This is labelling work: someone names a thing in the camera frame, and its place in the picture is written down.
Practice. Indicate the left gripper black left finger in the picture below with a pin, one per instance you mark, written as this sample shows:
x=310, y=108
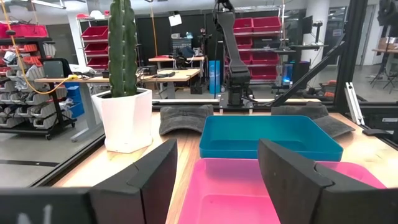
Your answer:
x=149, y=186

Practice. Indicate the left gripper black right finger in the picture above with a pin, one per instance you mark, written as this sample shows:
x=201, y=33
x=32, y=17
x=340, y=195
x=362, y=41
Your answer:
x=289, y=186

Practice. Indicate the dark grey cap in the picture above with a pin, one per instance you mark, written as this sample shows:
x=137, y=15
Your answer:
x=334, y=126
x=183, y=119

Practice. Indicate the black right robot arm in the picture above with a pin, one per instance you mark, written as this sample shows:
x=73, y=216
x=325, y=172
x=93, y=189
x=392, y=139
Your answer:
x=231, y=46

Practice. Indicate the pink plastic tray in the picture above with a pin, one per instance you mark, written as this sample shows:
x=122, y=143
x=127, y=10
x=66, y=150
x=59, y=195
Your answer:
x=227, y=193

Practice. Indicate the white hexagonal plant pot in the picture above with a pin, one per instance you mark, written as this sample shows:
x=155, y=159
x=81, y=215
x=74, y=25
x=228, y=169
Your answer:
x=127, y=124

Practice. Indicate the teal plastic tray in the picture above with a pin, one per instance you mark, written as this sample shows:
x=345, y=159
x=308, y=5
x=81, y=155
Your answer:
x=230, y=151

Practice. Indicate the silver aluminium extrusion piece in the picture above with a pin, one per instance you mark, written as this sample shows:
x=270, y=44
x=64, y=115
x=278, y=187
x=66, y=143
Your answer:
x=354, y=102

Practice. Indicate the black computer tower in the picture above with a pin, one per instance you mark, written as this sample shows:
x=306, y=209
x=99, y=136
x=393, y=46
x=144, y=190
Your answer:
x=295, y=73

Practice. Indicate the blue storage box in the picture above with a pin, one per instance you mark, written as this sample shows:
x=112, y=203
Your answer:
x=74, y=99

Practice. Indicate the wooden workbench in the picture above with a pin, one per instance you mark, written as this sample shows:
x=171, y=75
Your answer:
x=164, y=58
x=180, y=74

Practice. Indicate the red plastic storage bin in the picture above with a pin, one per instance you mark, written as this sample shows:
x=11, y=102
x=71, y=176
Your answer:
x=96, y=49
x=94, y=32
x=244, y=25
x=264, y=73
x=264, y=57
x=98, y=62
x=267, y=24
x=245, y=42
x=28, y=31

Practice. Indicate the black rack with grey bins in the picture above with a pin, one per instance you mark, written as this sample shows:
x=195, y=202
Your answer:
x=37, y=99

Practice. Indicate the green cactus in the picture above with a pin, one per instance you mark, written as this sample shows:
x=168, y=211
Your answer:
x=121, y=46

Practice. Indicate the grey computer monitor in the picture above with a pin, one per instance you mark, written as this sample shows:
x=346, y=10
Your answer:
x=53, y=69

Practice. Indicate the white shelving rack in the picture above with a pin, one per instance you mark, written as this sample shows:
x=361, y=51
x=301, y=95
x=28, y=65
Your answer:
x=80, y=46

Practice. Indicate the black monitor on stand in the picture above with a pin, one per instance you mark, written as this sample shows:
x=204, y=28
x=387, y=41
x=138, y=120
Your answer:
x=308, y=25

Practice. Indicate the white paper sheet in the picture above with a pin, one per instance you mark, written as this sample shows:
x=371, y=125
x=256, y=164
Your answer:
x=175, y=20

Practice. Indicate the cardboard box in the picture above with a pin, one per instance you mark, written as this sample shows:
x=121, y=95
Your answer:
x=388, y=43

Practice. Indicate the black aluminium frame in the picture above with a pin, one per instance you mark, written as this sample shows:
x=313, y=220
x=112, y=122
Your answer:
x=351, y=62

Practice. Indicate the black camera tripod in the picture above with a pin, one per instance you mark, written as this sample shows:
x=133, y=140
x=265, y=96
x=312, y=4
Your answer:
x=387, y=14

